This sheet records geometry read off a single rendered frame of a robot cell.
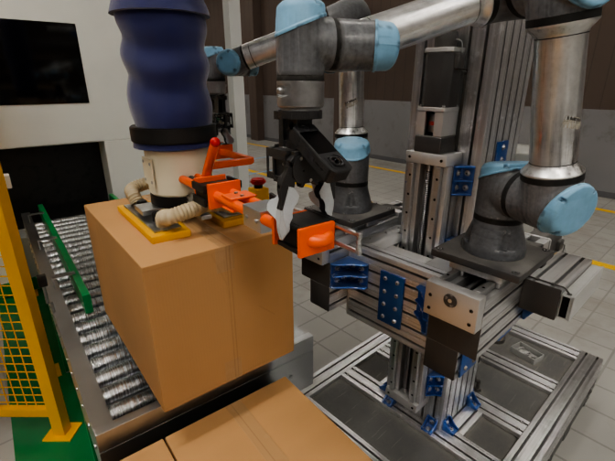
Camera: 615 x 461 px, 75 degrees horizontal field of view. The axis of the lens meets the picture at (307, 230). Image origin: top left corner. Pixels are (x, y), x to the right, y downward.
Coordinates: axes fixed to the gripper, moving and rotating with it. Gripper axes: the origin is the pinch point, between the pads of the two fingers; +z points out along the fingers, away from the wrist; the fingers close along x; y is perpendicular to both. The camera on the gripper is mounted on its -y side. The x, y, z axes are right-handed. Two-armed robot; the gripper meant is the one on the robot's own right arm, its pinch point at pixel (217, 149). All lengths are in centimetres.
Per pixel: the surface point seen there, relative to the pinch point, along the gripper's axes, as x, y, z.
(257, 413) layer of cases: -22, 62, 65
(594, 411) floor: 129, 107, 120
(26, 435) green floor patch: -83, -35, 120
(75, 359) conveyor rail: -61, 11, 60
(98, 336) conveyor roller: -51, -8, 66
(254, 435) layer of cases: -27, 68, 65
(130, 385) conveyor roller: -49, 28, 65
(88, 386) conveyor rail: -60, 27, 60
